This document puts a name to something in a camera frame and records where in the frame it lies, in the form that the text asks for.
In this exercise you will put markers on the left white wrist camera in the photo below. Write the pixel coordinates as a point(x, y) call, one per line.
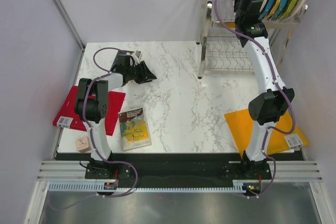
point(136, 56)

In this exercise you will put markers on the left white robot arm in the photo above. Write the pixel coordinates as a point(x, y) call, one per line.
point(92, 103)

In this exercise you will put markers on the red folder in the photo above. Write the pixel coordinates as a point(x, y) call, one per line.
point(67, 118)

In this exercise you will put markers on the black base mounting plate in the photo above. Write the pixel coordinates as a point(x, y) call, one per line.
point(192, 167)

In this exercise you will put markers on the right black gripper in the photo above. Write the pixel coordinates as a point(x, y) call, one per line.
point(235, 6)

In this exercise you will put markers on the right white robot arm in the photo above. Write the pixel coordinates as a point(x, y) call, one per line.
point(274, 98)

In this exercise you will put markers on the grey slotted cable duct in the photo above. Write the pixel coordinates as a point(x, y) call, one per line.
point(104, 187)

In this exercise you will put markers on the small pink box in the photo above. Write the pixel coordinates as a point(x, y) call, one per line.
point(83, 144)

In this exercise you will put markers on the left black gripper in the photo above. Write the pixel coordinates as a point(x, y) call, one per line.
point(146, 76)

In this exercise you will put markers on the yellow illustrated paperback book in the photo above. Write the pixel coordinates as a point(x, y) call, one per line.
point(134, 129)

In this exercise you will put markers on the orange cutting board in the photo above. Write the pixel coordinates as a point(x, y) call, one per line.
point(241, 126)

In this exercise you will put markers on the stainless steel dish rack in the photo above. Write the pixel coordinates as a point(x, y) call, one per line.
point(221, 50)

